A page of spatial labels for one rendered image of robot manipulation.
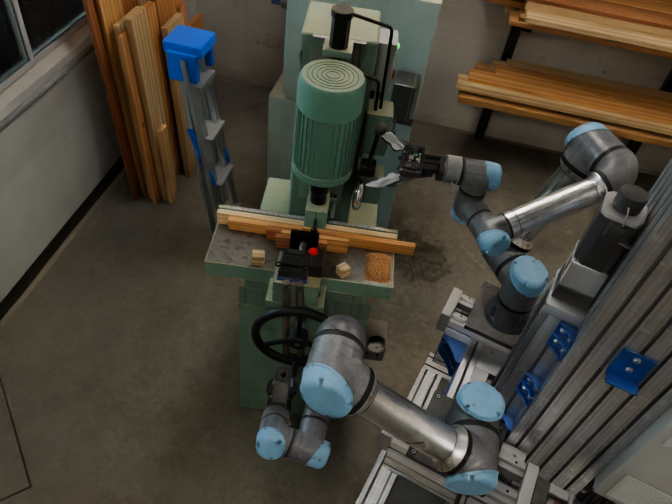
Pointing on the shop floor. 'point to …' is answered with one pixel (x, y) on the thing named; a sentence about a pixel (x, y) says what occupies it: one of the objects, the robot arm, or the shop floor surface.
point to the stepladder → (180, 49)
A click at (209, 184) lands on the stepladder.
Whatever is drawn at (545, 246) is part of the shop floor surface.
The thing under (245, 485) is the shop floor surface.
